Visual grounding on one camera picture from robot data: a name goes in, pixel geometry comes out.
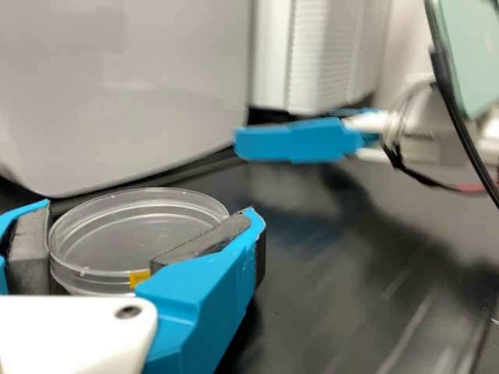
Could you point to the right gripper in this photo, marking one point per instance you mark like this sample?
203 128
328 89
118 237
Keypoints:
417 144

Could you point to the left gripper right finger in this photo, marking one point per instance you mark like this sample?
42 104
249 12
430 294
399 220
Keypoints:
202 304

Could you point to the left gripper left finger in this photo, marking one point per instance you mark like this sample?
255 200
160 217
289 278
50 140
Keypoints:
27 253

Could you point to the petri dish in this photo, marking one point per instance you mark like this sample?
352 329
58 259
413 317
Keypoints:
128 233

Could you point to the white incubator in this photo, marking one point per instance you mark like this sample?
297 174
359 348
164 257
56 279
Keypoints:
269 50

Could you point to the white box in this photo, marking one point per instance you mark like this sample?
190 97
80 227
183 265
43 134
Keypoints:
117 78

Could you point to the right wrist camera phone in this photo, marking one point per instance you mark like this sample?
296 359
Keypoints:
475 50

